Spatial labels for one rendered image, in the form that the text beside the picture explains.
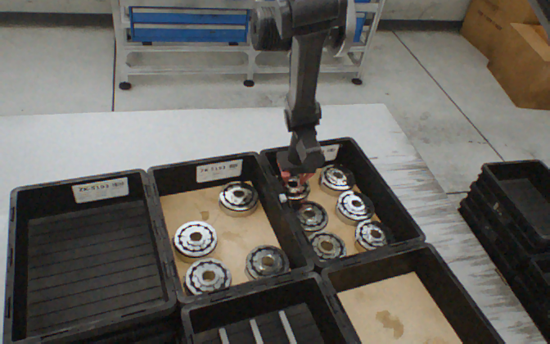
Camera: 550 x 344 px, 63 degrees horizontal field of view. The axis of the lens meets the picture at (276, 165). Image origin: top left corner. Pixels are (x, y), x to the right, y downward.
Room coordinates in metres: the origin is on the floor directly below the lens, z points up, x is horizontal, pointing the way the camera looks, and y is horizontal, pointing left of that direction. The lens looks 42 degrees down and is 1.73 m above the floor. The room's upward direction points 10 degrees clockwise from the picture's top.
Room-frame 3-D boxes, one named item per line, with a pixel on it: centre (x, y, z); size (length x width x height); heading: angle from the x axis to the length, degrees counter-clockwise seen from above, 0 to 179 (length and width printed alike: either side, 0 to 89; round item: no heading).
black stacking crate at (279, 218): (0.68, 0.10, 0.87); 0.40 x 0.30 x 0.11; 28
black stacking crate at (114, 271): (0.54, 0.36, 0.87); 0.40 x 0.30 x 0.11; 28
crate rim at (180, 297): (0.68, 0.10, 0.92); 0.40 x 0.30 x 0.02; 28
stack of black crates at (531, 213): (1.35, -1.05, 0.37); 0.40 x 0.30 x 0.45; 20
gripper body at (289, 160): (0.89, -0.05, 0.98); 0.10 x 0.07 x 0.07; 111
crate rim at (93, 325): (0.54, 0.36, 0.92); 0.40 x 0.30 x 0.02; 28
